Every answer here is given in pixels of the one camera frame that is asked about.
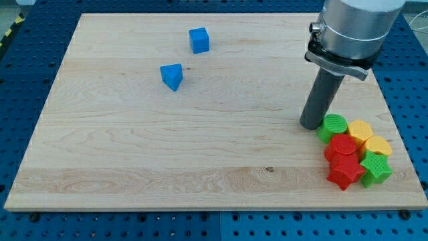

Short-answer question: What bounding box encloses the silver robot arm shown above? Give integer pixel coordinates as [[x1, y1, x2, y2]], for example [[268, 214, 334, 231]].
[[305, 0, 405, 80]]

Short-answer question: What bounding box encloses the blue cube block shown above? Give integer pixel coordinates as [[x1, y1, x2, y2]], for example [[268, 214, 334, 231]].
[[189, 27, 210, 54]]

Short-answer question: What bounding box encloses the blue triangular prism block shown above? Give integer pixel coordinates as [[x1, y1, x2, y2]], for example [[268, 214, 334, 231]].
[[160, 64, 183, 92]]

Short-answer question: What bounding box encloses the light wooden board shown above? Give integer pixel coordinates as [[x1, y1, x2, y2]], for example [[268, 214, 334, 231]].
[[5, 13, 427, 212]]

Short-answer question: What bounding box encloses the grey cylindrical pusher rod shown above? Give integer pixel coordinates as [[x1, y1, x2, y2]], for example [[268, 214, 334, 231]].
[[300, 68, 344, 130]]

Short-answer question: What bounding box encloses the green cylinder block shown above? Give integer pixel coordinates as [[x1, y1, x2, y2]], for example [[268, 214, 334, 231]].
[[316, 114, 348, 143]]

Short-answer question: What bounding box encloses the red cylinder block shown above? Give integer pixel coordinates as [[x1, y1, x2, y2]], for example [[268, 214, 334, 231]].
[[324, 133, 356, 162]]

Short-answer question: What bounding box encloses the red star block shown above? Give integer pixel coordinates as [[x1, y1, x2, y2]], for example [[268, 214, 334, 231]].
[[327, 154, 366, 191]]

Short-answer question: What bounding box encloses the yellow hexagon block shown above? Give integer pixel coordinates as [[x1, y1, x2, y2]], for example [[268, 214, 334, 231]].
[[346, 119, 374, 149]]

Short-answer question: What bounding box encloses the yellow heart block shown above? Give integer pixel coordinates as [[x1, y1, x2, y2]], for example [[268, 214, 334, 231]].
[[357, 135, 393, 161]]

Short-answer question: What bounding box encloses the green star block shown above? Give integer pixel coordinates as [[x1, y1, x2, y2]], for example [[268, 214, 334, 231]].
[[360, 151, 393, 188]]

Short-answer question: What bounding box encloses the white cable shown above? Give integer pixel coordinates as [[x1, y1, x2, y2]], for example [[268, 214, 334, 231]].
[[408, 9, 428, 34]]

